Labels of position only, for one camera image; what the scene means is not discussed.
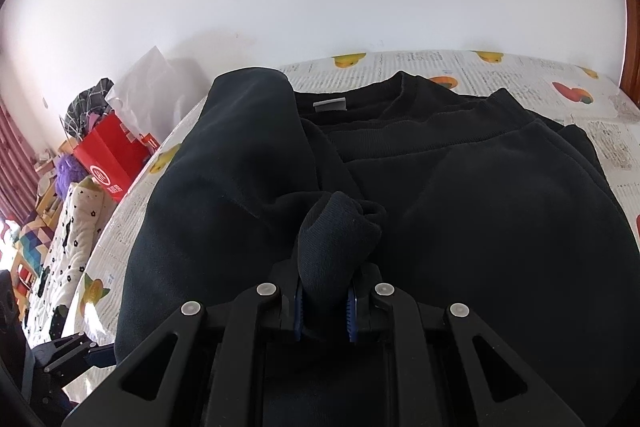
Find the colourful patchwork quilt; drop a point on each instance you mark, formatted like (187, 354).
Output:
(35, 232)

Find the dark checkered cloth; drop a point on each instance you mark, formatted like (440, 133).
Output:
(85, 104)

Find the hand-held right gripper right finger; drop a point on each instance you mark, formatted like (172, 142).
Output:
(351, 312)

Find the red striped curtain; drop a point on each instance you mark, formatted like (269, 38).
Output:
(15, 167)

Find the red paper bag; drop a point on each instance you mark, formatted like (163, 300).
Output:
(107, 152)

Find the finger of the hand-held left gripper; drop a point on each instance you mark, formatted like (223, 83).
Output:
(75, 352)

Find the wooden headboard frame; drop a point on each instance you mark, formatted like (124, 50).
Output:
(632, 32)

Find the white floral quilt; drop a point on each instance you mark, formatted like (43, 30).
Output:
(75, 227)

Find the black sweatshirt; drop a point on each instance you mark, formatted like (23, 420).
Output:
(450, 207)

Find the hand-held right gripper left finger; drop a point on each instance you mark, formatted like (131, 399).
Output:
(298, 307)

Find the white plastic bag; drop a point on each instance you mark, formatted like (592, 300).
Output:
(150, 82)

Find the purple plush toy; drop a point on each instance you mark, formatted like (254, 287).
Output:
(67, 172)

